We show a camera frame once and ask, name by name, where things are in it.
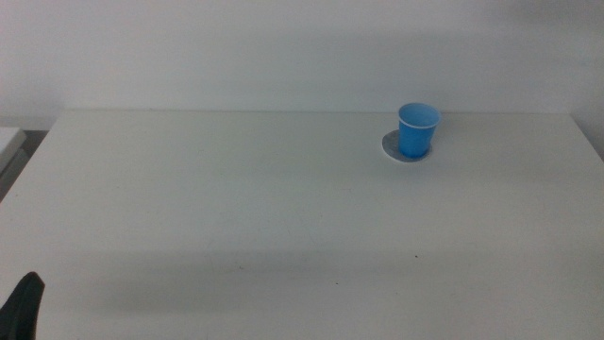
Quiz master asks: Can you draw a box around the blue plastic cup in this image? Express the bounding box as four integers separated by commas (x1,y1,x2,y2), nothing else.
397,102,443,160

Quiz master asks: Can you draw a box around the round grey cup mat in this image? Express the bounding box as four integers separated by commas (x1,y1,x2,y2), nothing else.
380,129,434,164

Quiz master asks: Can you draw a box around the white side cabinet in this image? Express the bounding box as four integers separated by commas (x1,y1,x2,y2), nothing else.
0,126,29,175

